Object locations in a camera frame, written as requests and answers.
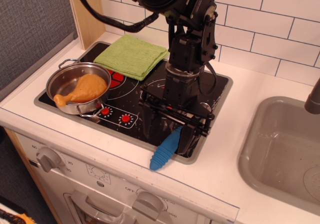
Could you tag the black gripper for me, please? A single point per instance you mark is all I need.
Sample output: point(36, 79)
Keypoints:
point(181, 92)

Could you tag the blue handled metal spoon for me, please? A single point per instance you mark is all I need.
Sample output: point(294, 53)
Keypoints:
point(169, 146)

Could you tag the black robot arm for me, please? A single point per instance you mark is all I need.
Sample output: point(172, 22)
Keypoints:
point(192, 45)

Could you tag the orange object at corner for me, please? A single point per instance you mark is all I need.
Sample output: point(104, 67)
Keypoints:
point(16, 218)

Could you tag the red right stove knob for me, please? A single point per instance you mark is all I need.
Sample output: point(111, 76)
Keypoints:
point(125, 119)

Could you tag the red stove knob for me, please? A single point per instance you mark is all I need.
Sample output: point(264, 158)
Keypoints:
point(125, 119)
point(105, 111)

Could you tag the black toy stovetop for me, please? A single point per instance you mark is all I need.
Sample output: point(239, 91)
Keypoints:
point(123, 99)

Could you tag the red left stove knob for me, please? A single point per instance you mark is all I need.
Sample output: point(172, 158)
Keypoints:
point(105, 111)

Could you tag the grey right oven knob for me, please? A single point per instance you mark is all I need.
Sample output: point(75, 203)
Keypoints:
point(148, 205)

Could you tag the grey oven knob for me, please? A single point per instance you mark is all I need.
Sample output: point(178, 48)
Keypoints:
point(148, 205)
point(48, 159)

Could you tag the green folded cloth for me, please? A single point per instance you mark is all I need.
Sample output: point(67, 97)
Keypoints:
point(131, 57)

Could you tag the orange toy chicken drumstick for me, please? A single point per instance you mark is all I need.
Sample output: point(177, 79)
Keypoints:
point(88, 88)

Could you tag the grey sink basin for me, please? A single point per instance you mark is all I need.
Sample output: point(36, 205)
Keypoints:
point(280, 156)

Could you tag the white toy oven front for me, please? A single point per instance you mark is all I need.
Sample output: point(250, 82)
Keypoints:
point(82, 193)

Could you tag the silver metal pot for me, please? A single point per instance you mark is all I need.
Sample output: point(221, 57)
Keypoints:
point(64, 81)

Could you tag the grey left oven knob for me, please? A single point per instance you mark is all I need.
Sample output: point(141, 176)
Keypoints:
point(48, 159)

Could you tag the wooden side panel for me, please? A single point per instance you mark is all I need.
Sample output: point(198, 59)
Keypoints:
point(89, 29)

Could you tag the grey faucet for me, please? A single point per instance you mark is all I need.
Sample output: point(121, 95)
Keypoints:
point(312, 104)

